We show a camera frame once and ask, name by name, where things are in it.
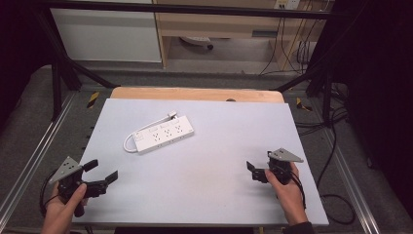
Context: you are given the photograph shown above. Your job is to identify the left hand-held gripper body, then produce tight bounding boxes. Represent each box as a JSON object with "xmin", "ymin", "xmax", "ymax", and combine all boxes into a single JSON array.
[{"xmin": 48, "ymin": 156, "xmax": 110, "ymax": 218}]

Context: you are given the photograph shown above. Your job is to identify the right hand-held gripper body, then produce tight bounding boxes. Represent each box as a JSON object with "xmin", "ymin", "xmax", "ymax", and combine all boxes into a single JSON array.
[{"xmin": 259, "ymin": 147, "xmax": 305, "ymax": 186}]

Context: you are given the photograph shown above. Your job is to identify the person's right hand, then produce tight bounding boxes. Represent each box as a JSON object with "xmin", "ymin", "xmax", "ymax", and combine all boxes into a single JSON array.
[{"xmin": 264, "ymin": 162, "xmax": 310, "ymax": 226}]

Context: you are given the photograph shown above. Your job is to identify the person's left hand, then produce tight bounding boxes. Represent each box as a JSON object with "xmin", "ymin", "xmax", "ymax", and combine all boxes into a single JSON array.
[{"xmin": 40, "ymin": 181, "xmax": 89, "ymax": 234}]

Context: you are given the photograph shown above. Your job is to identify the white power strip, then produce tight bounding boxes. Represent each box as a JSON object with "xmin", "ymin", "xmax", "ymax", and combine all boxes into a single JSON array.
[{"xmin": 131, "ymin": 115, "xmax": 195, "ymax": 155}]

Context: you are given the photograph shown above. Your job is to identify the wooden table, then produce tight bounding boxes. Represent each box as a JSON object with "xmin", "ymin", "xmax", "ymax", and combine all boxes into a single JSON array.
[{"xmin": 110, "ymin": 86, "xmax": 285, "ymax": 104}]

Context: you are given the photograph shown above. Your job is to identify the black curtain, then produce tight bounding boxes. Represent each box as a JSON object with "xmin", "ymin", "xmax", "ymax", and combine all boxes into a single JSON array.
[
  {"xmin": 0, "ymin": 0, "xmax": 56, "ymax": 130},
  {"xmin": 327, "ymin": 0, "xmax": 413, "ymax": 209}
]

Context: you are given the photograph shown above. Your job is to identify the white cabinet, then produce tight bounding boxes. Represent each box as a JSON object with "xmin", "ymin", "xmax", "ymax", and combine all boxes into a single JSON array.
[{"xmin": 50, "ymin": 8, "xmax": 163, "ymax": 63}]

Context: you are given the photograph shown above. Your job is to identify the chair base with caster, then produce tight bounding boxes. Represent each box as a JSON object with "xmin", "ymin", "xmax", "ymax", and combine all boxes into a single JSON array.
[{"xmin": 179, "ymin": 35, "xmax": 214, "ymax": 52}]

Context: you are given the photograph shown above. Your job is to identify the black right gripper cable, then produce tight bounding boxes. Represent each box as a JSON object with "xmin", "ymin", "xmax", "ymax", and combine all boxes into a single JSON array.
[{"xmin": 289, "ymin": 171, "xmax": 308, "ymax": 211}]

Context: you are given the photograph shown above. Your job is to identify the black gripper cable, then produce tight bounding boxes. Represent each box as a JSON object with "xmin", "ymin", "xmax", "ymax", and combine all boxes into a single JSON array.
[
  {"xmin": 289, "ymin": 171, "xmax": 308, "ymax": 211},
  {"xmin": 39, "ymin": 170, "xmax": 61, "ymax": 218}
]

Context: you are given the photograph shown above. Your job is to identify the aluminium rail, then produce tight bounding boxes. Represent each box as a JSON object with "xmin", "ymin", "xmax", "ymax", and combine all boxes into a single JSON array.
[
  {"xmin": 0, "ymin": 92, "xmax": 77, "ymax": 225},
  {"xmin": 324, "ymin": 128, "xmax": 383, "ymax": 234}
]

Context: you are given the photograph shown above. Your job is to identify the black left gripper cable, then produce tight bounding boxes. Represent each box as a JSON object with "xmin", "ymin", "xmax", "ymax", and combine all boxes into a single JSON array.
[{"xmin": 39, "ymin": 170, "xmax": 61, "ymax": 218}]

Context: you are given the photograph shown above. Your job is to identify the white power strip cable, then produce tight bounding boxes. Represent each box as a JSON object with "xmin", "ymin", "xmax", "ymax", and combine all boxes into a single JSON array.
[{"xmin": 122, "ymin": 114, "xmax": 173, "ymax": 154}]

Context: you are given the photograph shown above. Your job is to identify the long black floor cable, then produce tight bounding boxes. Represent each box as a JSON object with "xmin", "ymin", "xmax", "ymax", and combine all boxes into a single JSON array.
[{"xmin": 316, "ymin": 125, "xmax": 357, "ymax": 226}]

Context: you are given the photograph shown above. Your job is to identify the bundle of black cables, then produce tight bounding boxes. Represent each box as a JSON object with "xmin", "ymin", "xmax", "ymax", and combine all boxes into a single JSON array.
[{"xmin": 294, "ymin": 82, "xmax": 350, "ymax": 137}]

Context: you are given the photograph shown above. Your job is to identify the cables hanging behind desk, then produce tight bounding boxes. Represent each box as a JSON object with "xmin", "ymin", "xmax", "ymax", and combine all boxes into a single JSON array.
[{"xmin": 258, "ymin": 13, "xmax": 324, "ymax": 76}]

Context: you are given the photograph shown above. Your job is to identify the white wall socket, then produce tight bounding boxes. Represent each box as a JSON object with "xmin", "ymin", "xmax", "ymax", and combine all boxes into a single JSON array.
[{"xmin": 273, "ymin": 0, "xmax": 301, "ymax": 10}]

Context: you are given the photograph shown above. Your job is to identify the black metal frame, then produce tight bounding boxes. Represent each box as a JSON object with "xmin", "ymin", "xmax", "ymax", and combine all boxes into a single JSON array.
[{"xmin": 33, "ymin": 0, "xmax": 339, "ymax": 126}]

